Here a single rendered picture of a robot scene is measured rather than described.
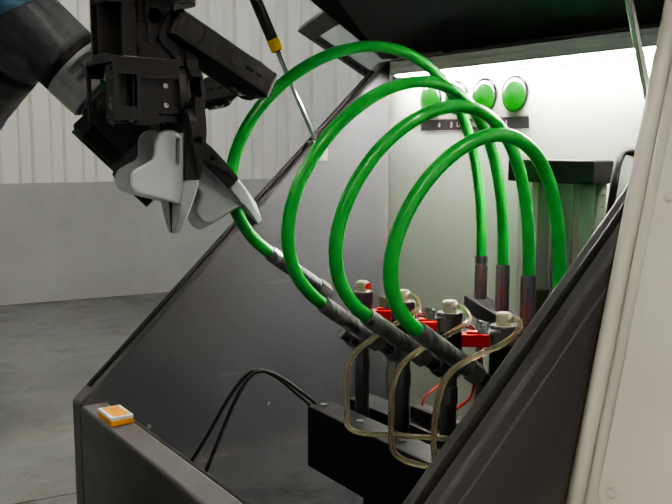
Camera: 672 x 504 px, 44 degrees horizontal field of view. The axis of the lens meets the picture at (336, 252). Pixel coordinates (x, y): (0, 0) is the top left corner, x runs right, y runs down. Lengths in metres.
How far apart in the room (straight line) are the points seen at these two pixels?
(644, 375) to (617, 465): 0.08
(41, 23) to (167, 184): 0.25
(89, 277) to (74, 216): 0.54
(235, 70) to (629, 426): 0.46
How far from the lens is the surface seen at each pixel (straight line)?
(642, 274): 0.77
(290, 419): 1.40
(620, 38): 1.08
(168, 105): 0.74
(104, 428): 1.15
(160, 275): 7.68
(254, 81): 0.78
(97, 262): 7.54
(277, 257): 0.96
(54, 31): 0.92
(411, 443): 0.96
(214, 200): 0.91
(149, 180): 0.74
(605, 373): 0.78
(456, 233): 1.31
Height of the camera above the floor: 1.31
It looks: 7 degrees down
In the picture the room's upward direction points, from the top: straight up
